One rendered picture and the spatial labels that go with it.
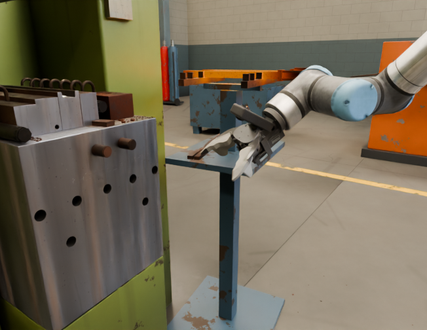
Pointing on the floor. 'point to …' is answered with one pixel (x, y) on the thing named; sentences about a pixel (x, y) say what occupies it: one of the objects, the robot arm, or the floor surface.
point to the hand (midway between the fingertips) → (213, 165)
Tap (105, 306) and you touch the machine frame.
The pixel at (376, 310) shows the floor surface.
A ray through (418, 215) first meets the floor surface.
